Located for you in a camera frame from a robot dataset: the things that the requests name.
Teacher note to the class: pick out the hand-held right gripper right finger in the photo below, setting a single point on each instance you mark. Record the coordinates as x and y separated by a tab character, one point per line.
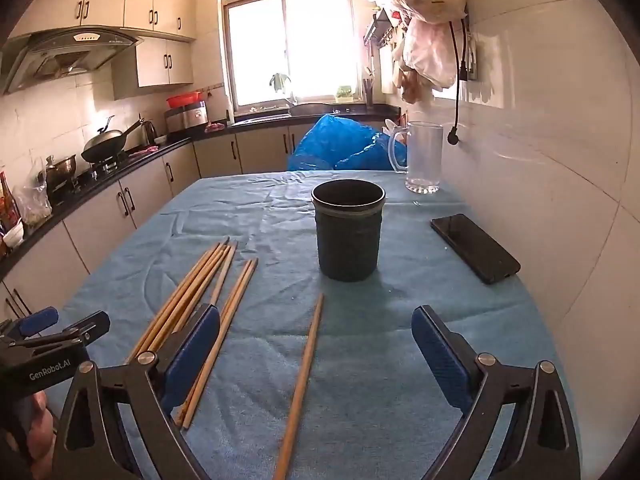
440	355

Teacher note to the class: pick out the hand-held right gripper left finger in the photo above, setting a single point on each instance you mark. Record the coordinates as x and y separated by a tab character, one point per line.
192	355

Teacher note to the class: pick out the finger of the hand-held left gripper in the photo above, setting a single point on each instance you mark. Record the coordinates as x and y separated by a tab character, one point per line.
37	321
85	329

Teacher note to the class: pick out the bunch of wooden chopsticks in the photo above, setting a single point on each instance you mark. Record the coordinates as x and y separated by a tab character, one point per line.
200	285

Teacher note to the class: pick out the slender wooden chopstick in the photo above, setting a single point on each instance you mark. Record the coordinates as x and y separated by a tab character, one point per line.
302	380

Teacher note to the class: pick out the black utensil holder cup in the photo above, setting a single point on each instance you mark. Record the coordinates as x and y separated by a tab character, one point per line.
347	235

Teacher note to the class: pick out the person's left hand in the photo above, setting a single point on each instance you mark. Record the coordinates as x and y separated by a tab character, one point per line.
40	425

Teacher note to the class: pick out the blue tablecloth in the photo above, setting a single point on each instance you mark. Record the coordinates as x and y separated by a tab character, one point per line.
360	360

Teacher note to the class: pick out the white bowl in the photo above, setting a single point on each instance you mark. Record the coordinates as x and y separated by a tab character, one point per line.
13	235

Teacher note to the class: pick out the black smartphone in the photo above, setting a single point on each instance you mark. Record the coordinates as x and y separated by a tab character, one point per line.
475	247

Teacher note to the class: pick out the clear bag of food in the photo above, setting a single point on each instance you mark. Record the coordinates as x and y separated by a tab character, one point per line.
34	205

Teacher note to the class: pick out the dark sauce bottle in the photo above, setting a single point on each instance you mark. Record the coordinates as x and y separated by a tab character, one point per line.
7	205

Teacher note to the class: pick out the steel cooking pot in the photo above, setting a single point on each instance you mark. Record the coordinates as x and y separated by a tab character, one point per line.
60	167

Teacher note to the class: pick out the gas stove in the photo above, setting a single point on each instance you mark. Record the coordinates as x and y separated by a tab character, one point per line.
95	172

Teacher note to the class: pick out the black wok with lid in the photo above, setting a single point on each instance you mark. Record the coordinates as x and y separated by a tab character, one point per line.
105	142

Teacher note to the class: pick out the black kitchen countertop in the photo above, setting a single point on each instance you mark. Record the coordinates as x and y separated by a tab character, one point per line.
150	152

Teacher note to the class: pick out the clear glass mug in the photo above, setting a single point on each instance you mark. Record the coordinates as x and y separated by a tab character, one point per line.
425	160

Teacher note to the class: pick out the cream lower kitchen cabinets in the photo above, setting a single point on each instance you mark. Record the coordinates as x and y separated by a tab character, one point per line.
220	152

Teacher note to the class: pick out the steel kettle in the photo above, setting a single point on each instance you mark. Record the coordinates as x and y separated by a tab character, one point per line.
148	132

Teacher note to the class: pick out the pink cloth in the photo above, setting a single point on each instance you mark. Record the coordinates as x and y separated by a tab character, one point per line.
215	127

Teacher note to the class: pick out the white plastic bag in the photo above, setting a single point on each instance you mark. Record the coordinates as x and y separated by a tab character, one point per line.
391	126

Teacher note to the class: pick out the blue plastic bag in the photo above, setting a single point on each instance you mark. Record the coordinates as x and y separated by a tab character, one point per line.
340	142

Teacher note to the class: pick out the steel countertop appliance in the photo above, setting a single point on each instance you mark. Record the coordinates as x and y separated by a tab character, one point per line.
187	117

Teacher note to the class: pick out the red plastic basin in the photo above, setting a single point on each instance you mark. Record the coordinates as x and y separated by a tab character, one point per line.
185	99

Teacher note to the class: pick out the range hood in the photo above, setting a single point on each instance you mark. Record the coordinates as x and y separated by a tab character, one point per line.
65	52

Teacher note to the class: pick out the dark pan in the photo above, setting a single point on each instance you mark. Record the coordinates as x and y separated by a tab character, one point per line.
307	108

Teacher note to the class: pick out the green box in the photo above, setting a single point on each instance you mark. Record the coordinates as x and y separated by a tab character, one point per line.
344	92

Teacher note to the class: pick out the faucet with green cloth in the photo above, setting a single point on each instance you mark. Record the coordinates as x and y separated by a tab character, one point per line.
280	82

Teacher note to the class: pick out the pale pink plastic bag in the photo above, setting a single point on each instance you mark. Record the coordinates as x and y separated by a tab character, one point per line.
430	55

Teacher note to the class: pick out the kitchen window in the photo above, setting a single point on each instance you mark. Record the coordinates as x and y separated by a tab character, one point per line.
295	40

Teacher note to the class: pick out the small cream wall cabinet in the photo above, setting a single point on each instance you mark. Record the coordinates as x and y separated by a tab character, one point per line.
160	62

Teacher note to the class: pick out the wall utensil rack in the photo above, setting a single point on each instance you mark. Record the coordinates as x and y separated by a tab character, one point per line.
377	35

